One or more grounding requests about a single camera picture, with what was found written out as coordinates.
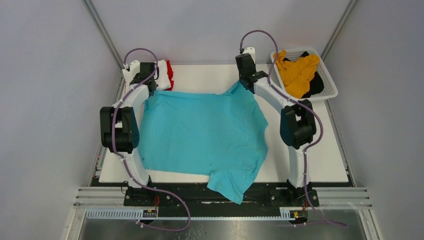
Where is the folded white t shirt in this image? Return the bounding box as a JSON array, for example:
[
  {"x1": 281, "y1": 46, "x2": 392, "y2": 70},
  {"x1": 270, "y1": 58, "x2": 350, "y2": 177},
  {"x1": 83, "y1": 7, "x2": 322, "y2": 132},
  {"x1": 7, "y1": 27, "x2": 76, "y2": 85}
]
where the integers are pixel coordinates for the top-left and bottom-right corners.
[{"x1": 125, "y1": 59, "x2": 170, "y2": 92}]

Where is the white slotted cable duct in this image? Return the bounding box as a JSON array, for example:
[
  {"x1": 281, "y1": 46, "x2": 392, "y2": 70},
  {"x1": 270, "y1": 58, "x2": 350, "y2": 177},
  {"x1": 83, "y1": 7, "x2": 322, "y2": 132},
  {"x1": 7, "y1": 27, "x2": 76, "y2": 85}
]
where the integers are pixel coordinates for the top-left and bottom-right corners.
[{"x1": 85, "y1": 208, "x2": 295, "y2": 221}]

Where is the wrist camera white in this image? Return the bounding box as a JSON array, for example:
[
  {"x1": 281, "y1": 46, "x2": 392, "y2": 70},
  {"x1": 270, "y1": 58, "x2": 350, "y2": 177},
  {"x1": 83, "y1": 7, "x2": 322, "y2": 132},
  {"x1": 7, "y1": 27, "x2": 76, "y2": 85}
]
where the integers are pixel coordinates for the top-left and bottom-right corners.
[
  {"x1": 122, "y1": 60, "x2": 140, "y2": 82},
  {"x1": 242, "y1": 46, "x2": 256, "y2": 63}
]

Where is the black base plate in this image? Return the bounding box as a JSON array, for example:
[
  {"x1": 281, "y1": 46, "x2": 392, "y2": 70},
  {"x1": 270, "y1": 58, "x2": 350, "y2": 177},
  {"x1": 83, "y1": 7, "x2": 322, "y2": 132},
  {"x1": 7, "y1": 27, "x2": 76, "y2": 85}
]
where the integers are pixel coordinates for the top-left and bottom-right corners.
[{"x1": 91, "y1": 178, "x2": 321, "y2": 219}]

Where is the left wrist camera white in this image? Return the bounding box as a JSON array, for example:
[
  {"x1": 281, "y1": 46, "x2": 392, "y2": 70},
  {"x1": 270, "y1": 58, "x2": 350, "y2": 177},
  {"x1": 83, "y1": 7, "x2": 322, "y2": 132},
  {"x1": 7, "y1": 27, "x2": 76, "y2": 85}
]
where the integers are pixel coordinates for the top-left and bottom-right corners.
[{"x1": 122, "y1": 60, "x2": 140, "y2": 82}]

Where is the black t shirt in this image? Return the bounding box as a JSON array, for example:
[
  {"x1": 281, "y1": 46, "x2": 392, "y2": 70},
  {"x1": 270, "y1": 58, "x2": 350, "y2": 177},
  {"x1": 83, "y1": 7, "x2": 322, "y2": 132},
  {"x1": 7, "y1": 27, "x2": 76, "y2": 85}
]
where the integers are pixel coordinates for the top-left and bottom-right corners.
[{"x1": 283, "y1": 51, "x2": 325, "y2": 99}]

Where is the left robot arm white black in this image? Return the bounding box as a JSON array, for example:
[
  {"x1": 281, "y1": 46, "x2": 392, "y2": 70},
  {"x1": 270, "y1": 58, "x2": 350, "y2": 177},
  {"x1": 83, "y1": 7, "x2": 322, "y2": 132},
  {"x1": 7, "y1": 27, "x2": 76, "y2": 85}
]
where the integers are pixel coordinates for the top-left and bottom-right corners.
[{"x1": 99, "y1": 61, "x2": 159, "y2": 206}]

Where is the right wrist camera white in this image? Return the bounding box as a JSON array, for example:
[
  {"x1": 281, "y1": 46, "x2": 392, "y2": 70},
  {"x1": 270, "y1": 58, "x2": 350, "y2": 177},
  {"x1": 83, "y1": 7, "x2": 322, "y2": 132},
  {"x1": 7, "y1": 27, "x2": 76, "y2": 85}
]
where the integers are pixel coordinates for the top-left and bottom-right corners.
[{"x1": 242, "y1": 46, "x2": 256, "y2": 63}]

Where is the yellow t shirt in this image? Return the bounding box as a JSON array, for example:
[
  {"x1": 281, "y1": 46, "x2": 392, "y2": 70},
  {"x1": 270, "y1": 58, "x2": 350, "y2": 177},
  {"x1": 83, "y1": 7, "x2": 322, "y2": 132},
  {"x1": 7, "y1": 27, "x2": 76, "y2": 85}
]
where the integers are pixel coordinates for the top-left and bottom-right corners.
[{"x1": 273, "y1": 49, "x2": 321, "y2": 100}]

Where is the white plastic basket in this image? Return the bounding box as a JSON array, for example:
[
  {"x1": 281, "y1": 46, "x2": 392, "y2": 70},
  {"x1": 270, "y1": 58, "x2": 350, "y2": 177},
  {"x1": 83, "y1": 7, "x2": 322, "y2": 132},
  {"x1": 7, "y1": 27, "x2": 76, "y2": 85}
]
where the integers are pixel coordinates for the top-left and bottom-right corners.
[{"x1": 270, "y1": 48, "x2": 338, "y2": 102}]

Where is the teal t shirt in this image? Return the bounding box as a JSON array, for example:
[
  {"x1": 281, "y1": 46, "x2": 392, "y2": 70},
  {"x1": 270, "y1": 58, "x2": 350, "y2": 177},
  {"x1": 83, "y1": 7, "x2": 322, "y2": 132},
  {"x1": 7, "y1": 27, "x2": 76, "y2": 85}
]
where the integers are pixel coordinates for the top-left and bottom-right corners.
[{"x1": 137, "y1": 82, "x2": 268, "y2": 204}]

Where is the folded red t shirt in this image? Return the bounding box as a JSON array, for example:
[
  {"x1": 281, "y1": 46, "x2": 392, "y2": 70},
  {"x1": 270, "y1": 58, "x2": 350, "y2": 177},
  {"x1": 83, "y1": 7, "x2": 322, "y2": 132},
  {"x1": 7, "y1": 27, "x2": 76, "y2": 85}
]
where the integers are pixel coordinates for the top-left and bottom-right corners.
[{"x1": 166, "y1": 60, "x2": 174, "y2": 91}]

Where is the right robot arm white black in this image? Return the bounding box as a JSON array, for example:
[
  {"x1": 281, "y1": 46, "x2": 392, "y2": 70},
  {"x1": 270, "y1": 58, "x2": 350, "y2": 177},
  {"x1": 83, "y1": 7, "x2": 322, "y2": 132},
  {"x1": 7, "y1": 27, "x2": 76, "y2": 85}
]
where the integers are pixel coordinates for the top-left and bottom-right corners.
[{"x1": 235, "y1": 50, "x2": 317, "y2": 206}]

